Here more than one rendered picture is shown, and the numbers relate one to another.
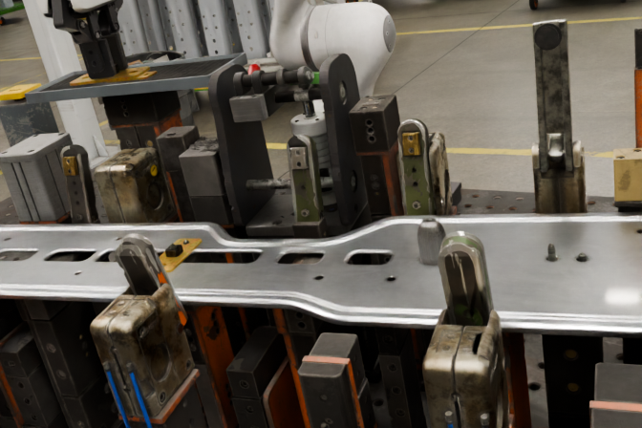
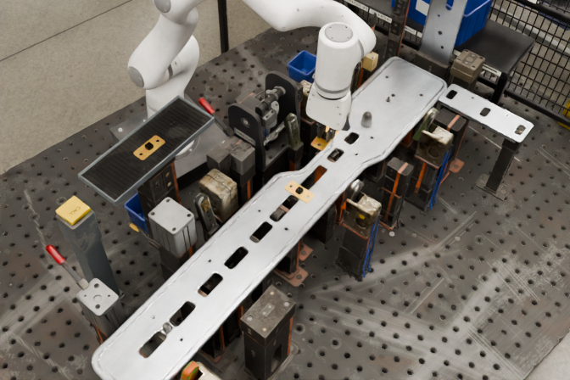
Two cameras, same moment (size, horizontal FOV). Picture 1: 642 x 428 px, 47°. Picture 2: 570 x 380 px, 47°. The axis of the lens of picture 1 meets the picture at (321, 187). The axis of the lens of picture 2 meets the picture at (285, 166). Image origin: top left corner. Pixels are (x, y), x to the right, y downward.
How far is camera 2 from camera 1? 183 cm
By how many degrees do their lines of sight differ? 65
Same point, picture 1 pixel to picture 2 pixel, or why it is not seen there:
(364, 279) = (366, 143)
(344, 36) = (189, 56)
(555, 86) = not seen: hidden behind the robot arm
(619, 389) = (446, 120)
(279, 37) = (162, 75)
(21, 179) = (187, 233)
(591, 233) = (379, 86)
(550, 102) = not seen: hidden behind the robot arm
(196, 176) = (247, 164)
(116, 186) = (231, 195)
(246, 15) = not seen: outside the picture
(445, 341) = (438, 136)
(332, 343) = (395, 164)
